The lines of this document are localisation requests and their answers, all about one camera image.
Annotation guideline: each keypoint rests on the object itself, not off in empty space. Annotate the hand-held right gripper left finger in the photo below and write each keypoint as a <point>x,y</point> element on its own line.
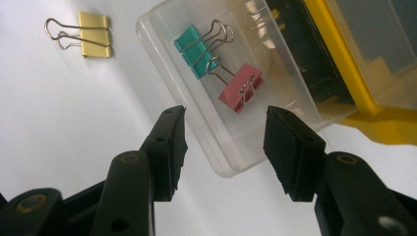
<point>168,157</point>

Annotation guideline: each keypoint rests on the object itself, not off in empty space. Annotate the yellow binder clip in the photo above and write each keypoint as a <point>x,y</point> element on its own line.
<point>95,46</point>

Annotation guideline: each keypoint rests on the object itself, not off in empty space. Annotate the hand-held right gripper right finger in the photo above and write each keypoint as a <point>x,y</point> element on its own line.
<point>291,154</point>

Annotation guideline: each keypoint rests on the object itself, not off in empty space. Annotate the yellow drawer cabinet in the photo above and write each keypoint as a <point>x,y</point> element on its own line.
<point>387,124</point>

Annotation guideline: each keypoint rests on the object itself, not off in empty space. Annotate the clear plastic drawer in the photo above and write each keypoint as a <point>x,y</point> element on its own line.
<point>203,131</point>
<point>377,32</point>

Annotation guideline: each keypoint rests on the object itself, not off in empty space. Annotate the pink binder clip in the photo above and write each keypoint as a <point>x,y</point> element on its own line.
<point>239,88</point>

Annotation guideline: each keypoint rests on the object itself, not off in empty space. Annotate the teal binder clip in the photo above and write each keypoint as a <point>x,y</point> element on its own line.
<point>190,42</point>

